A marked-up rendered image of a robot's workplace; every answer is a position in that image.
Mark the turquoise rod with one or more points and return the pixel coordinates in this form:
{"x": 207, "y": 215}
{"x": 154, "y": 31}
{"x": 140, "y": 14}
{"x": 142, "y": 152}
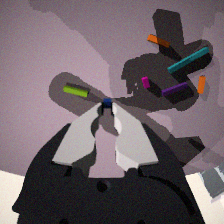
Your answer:
{"x": 188, "y": 60}

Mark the short magenta rod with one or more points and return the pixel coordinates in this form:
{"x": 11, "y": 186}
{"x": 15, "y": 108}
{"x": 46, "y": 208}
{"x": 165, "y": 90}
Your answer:
{"x": 145, "y": 82}

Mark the purple rod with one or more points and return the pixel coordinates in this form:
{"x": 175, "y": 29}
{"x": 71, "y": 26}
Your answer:
{"x": 174, "y": 89}

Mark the small blue cube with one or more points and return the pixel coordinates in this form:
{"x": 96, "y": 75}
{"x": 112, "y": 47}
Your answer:
{"x": 107, "y": 102}

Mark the lime green rod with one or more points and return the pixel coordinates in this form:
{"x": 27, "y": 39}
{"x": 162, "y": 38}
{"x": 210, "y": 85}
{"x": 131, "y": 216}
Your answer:
{"x": 75, "y": 91}

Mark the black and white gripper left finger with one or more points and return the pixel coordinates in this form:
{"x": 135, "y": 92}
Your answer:
{"x": 73, "y": 146}

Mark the orange rod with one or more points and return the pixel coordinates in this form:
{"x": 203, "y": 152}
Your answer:
{"x": 201, "y": 84}
{"x": 158, "y": 41}

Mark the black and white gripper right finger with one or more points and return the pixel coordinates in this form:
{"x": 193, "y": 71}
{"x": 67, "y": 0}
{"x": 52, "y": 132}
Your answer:
{"x": 140, "y": 147}

